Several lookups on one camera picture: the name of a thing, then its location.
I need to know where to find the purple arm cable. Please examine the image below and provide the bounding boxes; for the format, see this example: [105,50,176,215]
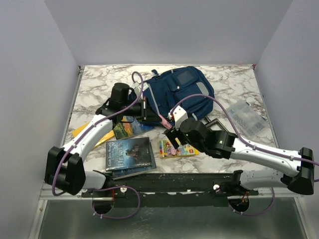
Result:
[51,71,145,220]
[168,94,319,216]

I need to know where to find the yellow notebook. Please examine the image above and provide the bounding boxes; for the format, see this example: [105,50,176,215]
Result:
[71,121,116,150]

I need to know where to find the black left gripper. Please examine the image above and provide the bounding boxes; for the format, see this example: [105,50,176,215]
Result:
[122,97,162,122]

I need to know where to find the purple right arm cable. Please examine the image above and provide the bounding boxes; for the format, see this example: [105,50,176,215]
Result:
[168,94,319,216]

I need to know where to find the pink eraser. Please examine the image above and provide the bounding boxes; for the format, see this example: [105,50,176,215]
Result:
[159,115,172,129]

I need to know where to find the Wuthering Heights dark book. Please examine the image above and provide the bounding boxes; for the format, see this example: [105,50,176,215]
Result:
[105,137,152,171]

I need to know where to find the dark book underneath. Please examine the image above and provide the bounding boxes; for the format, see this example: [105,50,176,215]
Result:
[112,147,157,180]

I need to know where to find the Animal Farm blue book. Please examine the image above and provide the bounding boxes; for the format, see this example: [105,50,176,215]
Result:
[113,116,155,140]

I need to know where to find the clear plastic organizer box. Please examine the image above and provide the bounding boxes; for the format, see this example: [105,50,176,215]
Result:
[226,100,268,137]

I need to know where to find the yellow crayon box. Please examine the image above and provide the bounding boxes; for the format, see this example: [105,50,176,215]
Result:
[159,140,200,158]

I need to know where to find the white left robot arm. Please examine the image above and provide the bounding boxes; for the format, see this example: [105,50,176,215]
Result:
[44,83,161,197]

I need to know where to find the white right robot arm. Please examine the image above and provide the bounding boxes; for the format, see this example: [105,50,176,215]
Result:
[165,106,315,195]

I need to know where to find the navy blue student backpack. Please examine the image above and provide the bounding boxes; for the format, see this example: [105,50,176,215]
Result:
[143,66,214,120]

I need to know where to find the aluminium rail frame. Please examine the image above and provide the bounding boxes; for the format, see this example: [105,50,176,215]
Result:
[27,65,310,239]

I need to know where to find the steel clamp handle tool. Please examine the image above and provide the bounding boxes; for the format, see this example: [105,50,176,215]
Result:
[204,117,228,131]

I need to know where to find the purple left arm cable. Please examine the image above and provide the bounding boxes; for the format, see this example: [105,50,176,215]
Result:
[51,71,145,220]

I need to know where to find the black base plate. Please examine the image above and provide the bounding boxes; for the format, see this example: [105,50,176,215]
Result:
[49,170,292,208]

